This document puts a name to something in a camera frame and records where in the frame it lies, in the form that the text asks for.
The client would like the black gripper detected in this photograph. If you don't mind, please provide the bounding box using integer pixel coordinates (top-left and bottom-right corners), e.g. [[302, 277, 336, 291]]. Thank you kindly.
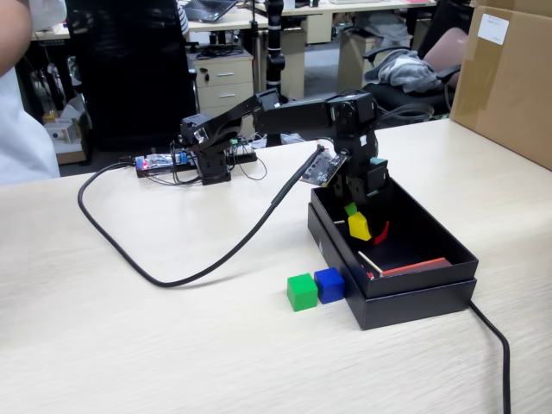
[[336, 129, 392, 229]]

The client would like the yellow wooden cube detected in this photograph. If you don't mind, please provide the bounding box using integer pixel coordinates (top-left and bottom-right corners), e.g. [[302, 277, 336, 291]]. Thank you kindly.
[[348, 212, 373, 242]]

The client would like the blue wooden cube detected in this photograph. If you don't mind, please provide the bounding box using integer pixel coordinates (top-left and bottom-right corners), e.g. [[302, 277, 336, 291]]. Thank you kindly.
[[313, 267, 346, 304]]

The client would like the person's bare forearm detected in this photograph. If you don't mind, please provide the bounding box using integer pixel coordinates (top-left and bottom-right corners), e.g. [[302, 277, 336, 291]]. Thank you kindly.
[[0, 0, 35, 78]]

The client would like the black cardboard box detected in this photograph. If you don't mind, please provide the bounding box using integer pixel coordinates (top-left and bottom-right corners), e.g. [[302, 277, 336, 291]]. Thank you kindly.
[[310, 176, 480, 299]]

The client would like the black open box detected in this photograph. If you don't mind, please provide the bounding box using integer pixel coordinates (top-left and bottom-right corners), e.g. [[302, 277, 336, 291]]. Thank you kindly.
[[307, 202, 478, 332]]

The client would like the large brown cardboard box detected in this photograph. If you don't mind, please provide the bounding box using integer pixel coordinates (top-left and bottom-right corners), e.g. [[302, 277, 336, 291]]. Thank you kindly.
[[449, 0, 552, 172]]

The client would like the small white box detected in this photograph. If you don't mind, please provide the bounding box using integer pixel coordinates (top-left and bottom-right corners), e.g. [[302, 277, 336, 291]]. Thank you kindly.
[[42, 118, 85, 166]]

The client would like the office chair with pink back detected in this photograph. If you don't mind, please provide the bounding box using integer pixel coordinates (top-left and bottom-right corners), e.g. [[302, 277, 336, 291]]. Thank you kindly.
[[359, 28, 469, 123]]

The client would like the green wooden cube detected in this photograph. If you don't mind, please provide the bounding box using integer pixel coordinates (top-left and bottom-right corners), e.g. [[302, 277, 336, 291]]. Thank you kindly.
[[286, 273, 319, 312]]

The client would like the beige drawer cabinet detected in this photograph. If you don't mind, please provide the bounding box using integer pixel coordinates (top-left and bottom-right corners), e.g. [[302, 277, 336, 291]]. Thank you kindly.
[[336, 28, 415, 114], [191, 46, 255, 126]]

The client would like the grey clothing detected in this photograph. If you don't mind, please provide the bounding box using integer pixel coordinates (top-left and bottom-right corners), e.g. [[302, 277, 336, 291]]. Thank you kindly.
[[363, 49, 444, 94]]

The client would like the black vertical pole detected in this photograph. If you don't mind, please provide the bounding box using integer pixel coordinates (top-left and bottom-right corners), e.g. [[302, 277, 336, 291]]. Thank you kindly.
[[263, 0, 288, 135]]

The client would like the beige office desk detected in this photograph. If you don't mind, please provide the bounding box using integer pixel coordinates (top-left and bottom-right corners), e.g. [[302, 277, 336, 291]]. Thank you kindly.
[[32, 15, 271, 44], [254, 0, 439, 18]]

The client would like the white shipping label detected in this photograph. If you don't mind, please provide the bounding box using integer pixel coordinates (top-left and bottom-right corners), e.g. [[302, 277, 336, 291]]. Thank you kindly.
[[480, 12, 511, 44]]

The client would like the controller board on black plate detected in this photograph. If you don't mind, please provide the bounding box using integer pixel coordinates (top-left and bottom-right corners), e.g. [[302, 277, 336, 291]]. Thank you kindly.
[[135, 150, 259, 180]]

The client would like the dark laptop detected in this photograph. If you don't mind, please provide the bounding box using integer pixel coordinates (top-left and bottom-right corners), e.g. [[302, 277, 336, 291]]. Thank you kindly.
[[183, 0, 239, 23]]

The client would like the person in striped shirt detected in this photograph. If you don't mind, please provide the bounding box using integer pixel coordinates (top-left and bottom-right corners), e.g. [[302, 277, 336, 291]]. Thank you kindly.
[[175, 0, 191, 36]]

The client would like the black mesh office chair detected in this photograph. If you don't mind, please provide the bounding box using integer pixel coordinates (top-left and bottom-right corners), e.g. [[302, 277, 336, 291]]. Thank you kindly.
[[64, 0, 199, 153]]

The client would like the person in white shirt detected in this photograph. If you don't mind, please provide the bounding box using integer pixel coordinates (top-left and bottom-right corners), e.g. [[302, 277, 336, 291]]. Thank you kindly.
[[0, 64, 61, 186]]

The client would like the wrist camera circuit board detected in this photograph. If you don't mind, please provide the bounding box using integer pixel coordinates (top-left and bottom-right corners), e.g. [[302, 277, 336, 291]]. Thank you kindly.
[[299, 148, 348, 187]]

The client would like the thin black wire bundle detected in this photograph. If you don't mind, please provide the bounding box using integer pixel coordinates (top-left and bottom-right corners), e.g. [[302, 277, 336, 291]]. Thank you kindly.
[[170, 133, 268, 186]]

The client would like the thick black cable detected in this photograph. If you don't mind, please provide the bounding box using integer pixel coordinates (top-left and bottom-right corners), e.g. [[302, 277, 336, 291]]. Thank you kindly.
[[77, 144, 329, 289], [468, 300, 512, 414]]

